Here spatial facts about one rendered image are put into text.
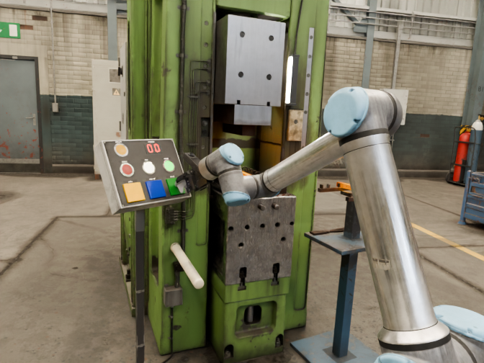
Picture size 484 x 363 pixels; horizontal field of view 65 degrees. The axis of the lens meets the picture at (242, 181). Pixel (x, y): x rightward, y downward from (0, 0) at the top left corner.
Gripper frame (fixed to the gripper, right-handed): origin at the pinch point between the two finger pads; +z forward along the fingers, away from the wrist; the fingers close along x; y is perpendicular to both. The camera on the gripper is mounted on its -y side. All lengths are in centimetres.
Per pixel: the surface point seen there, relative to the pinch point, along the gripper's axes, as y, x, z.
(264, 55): -48, 48, -33
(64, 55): -405, 212, 467
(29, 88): -371, 162, 532
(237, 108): -28.8, 36.6, -14.9
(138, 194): 1.9, -18.6, 1.2
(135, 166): -10.0, -15.7, 2.0
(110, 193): -1.4, -27.0, 6.4
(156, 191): 2.1, -10.3, 1.2
